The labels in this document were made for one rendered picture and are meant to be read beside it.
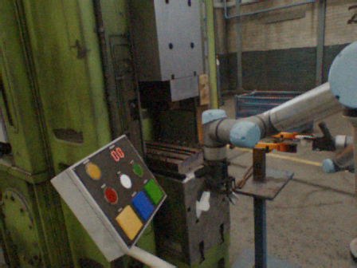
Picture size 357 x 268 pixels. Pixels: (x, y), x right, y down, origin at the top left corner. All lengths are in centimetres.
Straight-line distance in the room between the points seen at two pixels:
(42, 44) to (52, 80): 16
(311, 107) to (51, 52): 116
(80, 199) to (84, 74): 55
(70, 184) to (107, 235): 17
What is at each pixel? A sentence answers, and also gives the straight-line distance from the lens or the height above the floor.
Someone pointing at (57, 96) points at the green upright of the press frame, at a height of 132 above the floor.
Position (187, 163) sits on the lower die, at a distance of 145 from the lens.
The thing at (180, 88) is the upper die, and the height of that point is 132.
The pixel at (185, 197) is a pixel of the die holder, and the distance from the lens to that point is 139.
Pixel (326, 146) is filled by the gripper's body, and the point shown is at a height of 92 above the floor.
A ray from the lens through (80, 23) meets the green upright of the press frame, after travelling 123.
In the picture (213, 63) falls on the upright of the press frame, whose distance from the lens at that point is 184.
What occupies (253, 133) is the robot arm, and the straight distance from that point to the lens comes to 84.
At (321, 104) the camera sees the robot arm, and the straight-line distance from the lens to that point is 81.
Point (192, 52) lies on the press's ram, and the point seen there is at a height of 147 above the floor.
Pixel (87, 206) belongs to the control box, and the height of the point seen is 109.
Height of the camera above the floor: 145
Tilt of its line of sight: 15 degrees down
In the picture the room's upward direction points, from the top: 5 degrees counter-clockwise
